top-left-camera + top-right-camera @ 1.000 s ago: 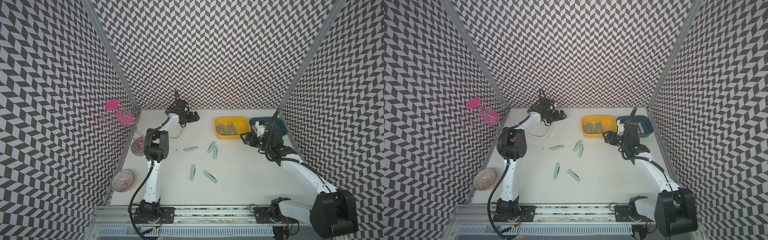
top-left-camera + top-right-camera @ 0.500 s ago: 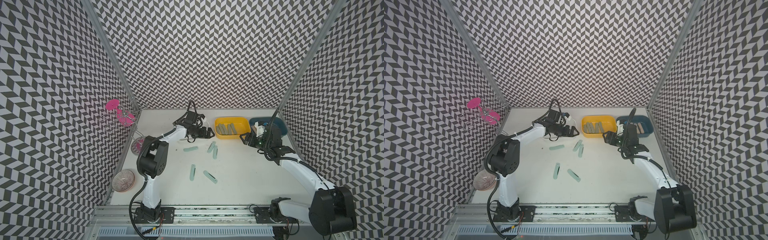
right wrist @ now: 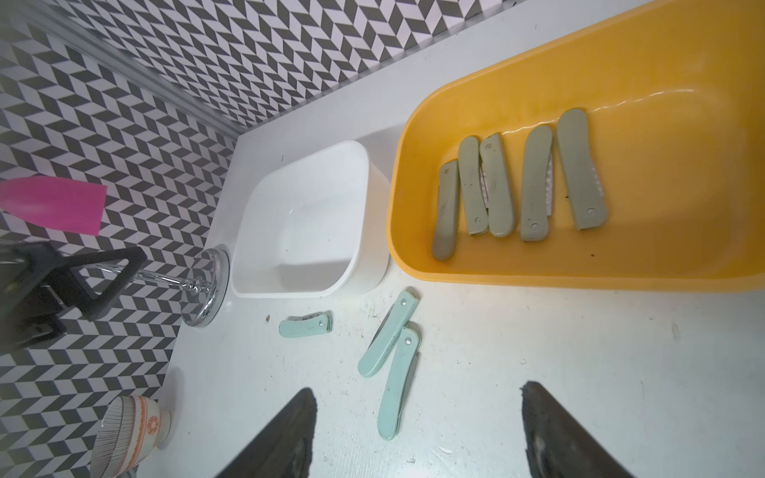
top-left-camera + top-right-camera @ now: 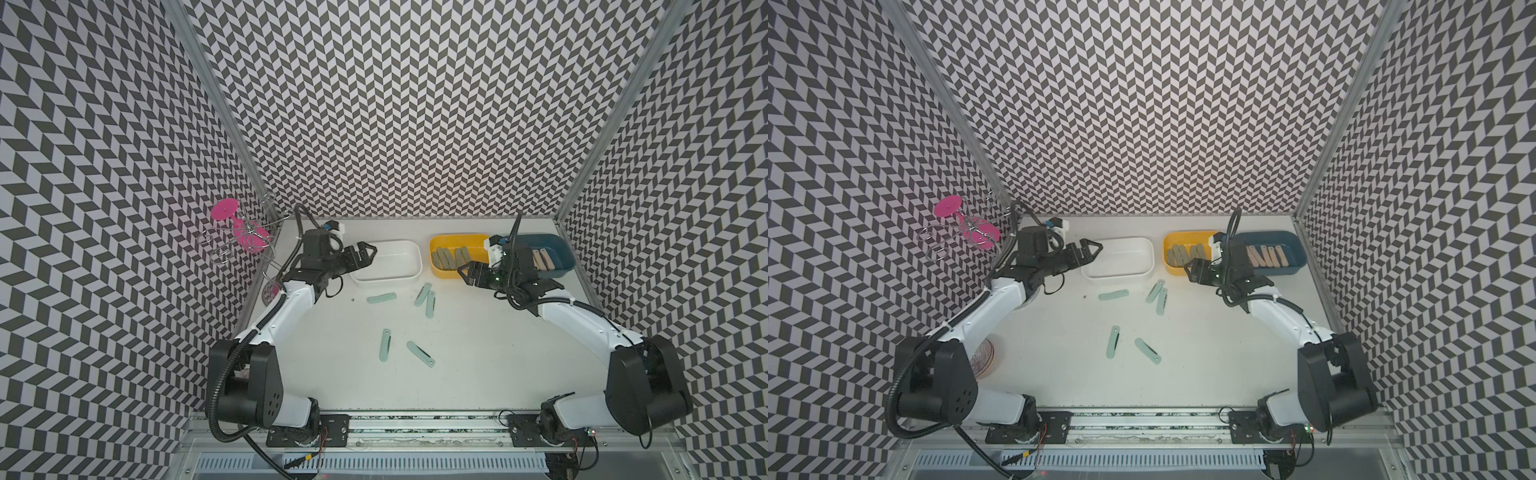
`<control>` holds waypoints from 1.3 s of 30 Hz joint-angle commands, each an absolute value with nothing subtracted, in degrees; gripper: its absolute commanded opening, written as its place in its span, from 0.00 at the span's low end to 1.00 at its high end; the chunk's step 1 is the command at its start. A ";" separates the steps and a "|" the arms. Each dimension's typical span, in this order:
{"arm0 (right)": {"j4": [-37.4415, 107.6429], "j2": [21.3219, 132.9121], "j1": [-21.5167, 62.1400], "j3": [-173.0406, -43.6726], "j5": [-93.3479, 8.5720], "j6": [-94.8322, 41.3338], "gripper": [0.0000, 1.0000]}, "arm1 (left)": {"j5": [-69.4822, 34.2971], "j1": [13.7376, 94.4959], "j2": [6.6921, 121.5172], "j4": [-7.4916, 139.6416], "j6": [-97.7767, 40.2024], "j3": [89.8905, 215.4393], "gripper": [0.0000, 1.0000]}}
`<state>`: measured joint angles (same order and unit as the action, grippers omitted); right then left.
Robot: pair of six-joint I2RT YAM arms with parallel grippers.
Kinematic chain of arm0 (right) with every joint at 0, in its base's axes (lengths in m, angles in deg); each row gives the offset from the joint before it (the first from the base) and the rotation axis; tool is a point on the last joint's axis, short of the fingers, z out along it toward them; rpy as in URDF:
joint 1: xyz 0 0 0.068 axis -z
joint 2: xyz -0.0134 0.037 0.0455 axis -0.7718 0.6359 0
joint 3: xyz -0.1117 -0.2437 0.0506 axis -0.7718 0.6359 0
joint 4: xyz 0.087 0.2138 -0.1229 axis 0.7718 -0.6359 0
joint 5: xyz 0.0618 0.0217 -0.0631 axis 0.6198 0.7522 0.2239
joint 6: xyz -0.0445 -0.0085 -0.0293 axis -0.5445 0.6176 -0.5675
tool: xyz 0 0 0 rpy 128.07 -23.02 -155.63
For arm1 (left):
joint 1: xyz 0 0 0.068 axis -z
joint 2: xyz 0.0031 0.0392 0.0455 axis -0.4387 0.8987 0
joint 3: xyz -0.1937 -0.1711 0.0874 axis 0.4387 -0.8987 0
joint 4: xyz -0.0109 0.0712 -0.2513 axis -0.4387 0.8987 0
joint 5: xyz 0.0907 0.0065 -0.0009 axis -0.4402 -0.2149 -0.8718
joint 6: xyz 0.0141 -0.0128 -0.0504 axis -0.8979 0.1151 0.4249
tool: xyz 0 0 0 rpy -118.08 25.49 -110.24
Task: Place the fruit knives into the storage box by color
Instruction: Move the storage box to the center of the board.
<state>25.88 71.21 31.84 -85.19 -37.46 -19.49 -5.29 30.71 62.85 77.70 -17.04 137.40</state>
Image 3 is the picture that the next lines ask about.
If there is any white storage box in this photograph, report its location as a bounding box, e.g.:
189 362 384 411
230 141 390 299

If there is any mint fruit knife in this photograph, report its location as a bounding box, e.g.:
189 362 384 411
378 327 420 440
278 312 333 339
358 289 420 378

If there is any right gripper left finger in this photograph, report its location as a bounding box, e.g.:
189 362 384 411
217 388 318 478

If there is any olive fruit knife angled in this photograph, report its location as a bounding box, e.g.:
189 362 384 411
479 133 517 238

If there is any yellow storage box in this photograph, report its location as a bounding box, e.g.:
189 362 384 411
388 1 764 292

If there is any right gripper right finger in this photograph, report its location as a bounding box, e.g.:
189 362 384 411
521 382 631 478

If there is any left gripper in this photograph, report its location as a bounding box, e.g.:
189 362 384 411
0 241 149 354

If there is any olive fruit knife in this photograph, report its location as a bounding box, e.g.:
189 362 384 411
557 109 610 230
458 137 488 236
521 125 553 242
432 161 460 262

